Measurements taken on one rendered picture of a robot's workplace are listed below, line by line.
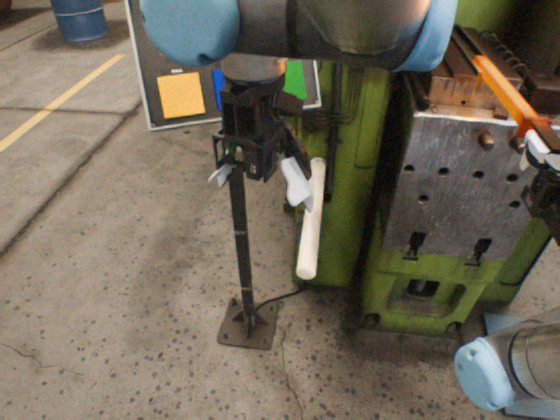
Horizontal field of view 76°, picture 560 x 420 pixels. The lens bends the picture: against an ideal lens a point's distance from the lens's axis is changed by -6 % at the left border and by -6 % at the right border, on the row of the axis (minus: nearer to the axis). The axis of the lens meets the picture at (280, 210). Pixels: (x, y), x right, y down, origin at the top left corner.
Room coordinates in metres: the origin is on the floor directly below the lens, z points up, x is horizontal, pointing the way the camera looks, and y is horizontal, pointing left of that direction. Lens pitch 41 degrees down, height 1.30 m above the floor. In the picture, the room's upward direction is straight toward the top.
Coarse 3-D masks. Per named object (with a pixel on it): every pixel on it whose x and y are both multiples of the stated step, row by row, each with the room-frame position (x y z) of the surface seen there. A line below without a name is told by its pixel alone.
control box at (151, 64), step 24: (144, 48) 0.68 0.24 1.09; (144, 72) 0.66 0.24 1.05; (168, 72) 0.67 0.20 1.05; (192, 72) 0.68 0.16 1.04; (312, 72) 0.73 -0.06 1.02; (144, 96) 0.64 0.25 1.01; (312, 96) 0.71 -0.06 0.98; (168, 120) 0.62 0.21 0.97; (192, 120) 0.63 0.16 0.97; (216, 120) 0.64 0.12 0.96
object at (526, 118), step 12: (480, 60) 0.86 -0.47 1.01; (492, 72) 0.78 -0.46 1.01; (492, 84) 0.74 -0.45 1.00; (504, 84) 0.71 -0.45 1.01; (504, 96) 0.67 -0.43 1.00; (516, 96) 0.66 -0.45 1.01; (516, 108) 0.61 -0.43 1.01; (528, 108) 0.60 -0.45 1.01; (516, 120) 0.59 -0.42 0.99; (528, 120) 0.55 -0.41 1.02; (540, 120) 0.55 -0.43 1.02; (540, 132) 0.51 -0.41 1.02; (552, 132) 0.51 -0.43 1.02; (552, 144) 0.47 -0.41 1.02
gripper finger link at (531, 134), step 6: (528, 132) 0.53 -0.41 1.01; (534, 132) 0.52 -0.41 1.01; (528, 138) 0.50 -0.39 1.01; (534, 138) 0.50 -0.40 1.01; (540, 138) 0.50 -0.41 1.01; (534, 144) 0.48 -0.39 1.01; (540, 144) 0.48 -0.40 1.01; (540, 150) 0.46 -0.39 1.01; (546, 150) 0.46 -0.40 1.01; (522, 156) 0.51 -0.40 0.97; (522, 162) 0.50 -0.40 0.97; (522, 168) 0.49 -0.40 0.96; (528, 168) 0.48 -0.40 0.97; (534, 168) 0.46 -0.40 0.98
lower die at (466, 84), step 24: (456, 24) 1.20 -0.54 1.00; (456, 48) 1.00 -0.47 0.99; (480, 48) 1.00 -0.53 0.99; (432, 72) 0.85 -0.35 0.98; (456, 72) 0.83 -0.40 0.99; (480, 72) 0.81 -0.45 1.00; (504, 72) 0.83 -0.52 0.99; (432, 96) 0.82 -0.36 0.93; (456, 96) 0.81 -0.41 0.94; (480, 96) 0.80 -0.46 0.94
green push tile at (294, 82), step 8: (288, 64) 0.72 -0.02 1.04; (296, 64) 0.73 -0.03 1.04; (288, 72) 0.71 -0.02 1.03; (296, 72) 0.72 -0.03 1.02; (288, 80) 0.71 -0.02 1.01; (296, 80) 0.71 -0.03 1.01; (288, 88) 0.70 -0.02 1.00; (296, 88) 0.70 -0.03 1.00; (304, 88) 0.71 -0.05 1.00; (304, 96) 0.70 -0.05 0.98
